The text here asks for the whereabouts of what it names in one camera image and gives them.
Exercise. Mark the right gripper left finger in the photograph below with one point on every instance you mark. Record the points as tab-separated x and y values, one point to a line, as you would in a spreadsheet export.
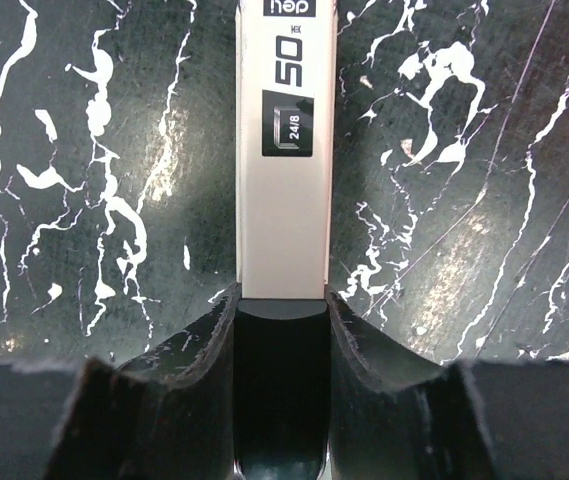
166	414

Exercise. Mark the grey staple magazine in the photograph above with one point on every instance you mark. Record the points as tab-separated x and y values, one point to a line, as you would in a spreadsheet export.
285	99

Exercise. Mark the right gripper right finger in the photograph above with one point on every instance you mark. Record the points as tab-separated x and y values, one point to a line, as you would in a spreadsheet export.
395	414

